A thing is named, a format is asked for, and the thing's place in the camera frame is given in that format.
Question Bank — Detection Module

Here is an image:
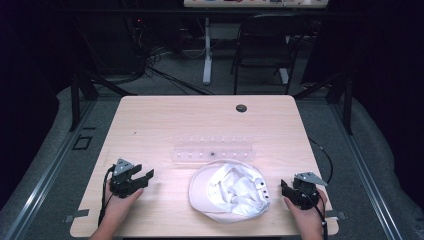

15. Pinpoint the black cable beside table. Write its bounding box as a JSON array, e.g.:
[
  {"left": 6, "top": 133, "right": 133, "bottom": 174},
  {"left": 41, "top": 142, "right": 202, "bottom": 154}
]
[{"left": 307, "top": 136, "right": 335, "bottom": 185}]

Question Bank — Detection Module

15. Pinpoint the white desk leg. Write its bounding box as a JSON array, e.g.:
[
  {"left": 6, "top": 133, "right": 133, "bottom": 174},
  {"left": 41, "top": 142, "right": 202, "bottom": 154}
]
[{"left": 201, "top": 16, "right": 214, "bottom": 86}]

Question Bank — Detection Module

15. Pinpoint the grey metal table bracket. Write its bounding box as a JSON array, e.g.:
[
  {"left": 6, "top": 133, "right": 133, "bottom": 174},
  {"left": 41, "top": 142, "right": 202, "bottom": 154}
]
[
  {"left": 324, "top": 209, "right": 349, "bottom": 221},
  {"left": 62, "top": 208, "right": 91, "bottom": 224}
]

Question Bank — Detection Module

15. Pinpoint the white baseball cap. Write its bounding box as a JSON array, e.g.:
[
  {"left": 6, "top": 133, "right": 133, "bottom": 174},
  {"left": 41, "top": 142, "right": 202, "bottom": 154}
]
[{"left": 187, "top": 158, "right": 272, "bottom": 225}]

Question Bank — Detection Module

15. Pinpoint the person's right hand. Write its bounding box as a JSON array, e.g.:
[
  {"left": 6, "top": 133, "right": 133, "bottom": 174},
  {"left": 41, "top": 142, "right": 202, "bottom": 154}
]
[{"left": 283, "top": 187, "right": 330, "bottom": 232}]

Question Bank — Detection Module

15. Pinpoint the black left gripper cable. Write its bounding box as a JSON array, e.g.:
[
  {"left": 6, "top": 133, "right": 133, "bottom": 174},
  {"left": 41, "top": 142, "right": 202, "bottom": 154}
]
[{"left": 97, "top": 165, "right": 116, "bottom": 228}]

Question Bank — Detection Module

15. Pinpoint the bundle of black floor cables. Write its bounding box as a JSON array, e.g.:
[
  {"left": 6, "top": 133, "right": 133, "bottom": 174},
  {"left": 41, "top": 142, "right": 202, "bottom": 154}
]
[{"left": 125, "top": 19, "right": 215, "bottom": 97}]

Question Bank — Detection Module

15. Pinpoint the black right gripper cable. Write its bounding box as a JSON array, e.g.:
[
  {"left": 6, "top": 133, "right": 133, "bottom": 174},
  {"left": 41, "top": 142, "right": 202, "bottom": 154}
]
[{"left": 297, "top": 186, "right": 330, "bottom": 240}]

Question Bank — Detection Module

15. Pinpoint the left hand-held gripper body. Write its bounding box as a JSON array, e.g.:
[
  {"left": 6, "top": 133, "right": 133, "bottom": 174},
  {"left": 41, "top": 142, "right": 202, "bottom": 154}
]
[{"left": 109, "top": 158, "right": 145, "bottom": 200}]

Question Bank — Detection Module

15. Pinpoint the black chair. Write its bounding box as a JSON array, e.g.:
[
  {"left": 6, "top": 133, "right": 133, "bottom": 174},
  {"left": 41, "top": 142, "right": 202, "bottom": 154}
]
[{"left": 229, "top": 13, "right": 311, "bottom": 96}]

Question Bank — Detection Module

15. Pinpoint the light desk top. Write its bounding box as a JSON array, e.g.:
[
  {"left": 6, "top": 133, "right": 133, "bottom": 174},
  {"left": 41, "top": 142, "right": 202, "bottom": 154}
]
[{"left": 182, "top": 0, "right": 330, "bottom": 9}]

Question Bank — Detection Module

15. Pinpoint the black metal stand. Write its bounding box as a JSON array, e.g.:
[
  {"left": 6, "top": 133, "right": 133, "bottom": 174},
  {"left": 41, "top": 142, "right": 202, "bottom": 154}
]
[
  {"left": 292, "top": 70, "right": 355, "bottom": 136},
  {"left": 68, "top": 70, "right": 138, "bottom": 133}
]

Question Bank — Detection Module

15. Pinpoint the person's left hand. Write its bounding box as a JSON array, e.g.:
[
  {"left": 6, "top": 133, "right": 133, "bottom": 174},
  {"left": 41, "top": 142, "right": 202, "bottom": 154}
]
[{"left": 103, "top": 181, "right": 145, "bottom": 222}]

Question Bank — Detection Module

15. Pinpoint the aluminium floor rail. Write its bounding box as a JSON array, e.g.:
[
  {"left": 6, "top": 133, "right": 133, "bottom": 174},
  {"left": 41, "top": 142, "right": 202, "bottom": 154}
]
[
  {"left": 0, "top": 99, "right": 98, "bottom": 240},
  {"left": 327, "top": 99, "right": 405, "bottom": 240}
]

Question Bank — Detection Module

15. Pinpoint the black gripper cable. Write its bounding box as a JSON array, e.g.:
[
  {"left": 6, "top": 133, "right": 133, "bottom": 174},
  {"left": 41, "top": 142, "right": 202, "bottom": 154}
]
[
  {"left": 97, "top": 165, "right": 116, "bottom": 228},
  {"left": 297, "top": 186, "right": 330, "bottom": 240}
]

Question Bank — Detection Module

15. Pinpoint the clear acrylic rack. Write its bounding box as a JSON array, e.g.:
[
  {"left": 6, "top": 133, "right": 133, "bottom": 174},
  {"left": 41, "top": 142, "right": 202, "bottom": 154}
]
[{"left": 171, "top": 134, "right": 257, "bottom": 165}]

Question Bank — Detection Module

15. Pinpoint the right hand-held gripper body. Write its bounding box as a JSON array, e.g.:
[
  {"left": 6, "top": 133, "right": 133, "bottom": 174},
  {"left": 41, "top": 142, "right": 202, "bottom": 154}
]
[{"left": 287, "top": 171, "right": 329, "bottom": 211}]

